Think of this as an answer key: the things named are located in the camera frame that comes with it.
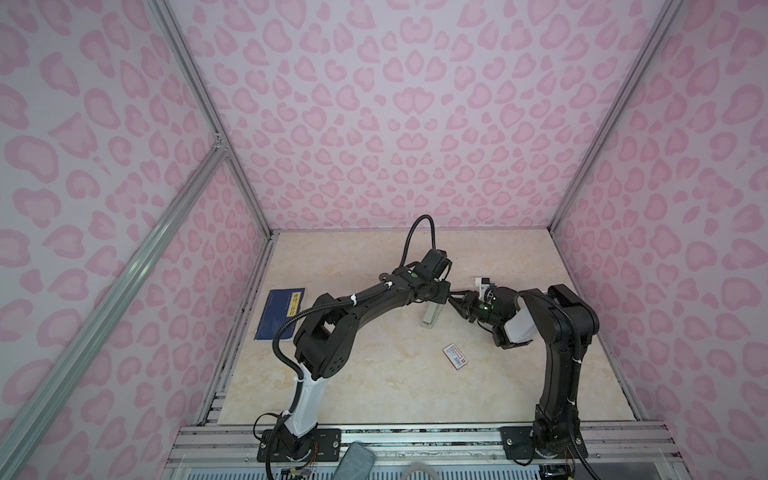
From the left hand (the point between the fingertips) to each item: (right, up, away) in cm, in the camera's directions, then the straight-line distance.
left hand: (447, 286), depth 90 cm
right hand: (+2, -3, +5) cm, 6 cm away
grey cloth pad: (-25, -38, -22) cm, 51 cm away
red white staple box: (+2, -20, -3) cm, 20 cm away
